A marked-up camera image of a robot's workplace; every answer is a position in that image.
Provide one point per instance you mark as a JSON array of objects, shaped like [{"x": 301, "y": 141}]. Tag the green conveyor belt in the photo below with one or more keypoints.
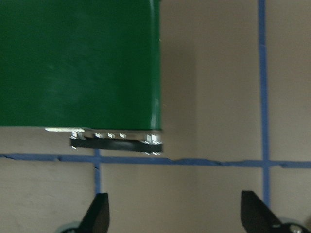
[{"x": 73, "y": 60}]

